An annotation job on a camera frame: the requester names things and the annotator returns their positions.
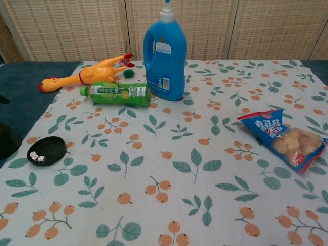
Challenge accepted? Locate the green tea bottle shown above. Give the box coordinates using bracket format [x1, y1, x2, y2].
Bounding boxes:
[79, 81, 151, 107]

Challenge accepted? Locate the bamboo folding screen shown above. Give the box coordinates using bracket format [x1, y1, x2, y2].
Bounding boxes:
[0, 0, 328, 64]

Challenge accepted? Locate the floral tablecloth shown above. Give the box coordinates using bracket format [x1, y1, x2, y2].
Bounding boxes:
[0, 60, 328, 246]

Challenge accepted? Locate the feather shuttlecock with green base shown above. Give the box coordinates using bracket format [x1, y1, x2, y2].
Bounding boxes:
[122, 40, 134, 79]

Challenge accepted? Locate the black round lid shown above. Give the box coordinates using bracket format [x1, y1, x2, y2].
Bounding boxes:
[0, 122, 23, 159]
[27, 136, 67, 167]

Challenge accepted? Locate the yellow rubber chicken toy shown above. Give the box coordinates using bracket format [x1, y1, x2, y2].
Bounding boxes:
[38, 52, 136, 93]

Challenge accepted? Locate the blue snack bag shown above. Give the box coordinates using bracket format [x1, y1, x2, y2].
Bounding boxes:
[237, 108, 328, 175]

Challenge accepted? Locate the blue detergent pump bottle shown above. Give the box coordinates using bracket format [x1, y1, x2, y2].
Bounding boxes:
[142, 0, 187, 102]

